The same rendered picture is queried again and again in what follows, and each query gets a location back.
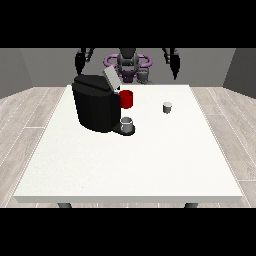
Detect red pod holder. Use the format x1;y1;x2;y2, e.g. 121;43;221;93
119;89;134;110

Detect black coffee machine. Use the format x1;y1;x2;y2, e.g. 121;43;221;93
71;73;136;137

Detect small grey coffee pod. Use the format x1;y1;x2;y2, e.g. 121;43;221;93
162;101;173;115

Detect pale grey machine lid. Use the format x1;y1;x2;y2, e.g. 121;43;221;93
101;65;121;92

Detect small grey cup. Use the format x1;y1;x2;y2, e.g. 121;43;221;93
120;116;134;133

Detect grey robot trunk purple rings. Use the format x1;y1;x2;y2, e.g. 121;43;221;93
103;48;155;86

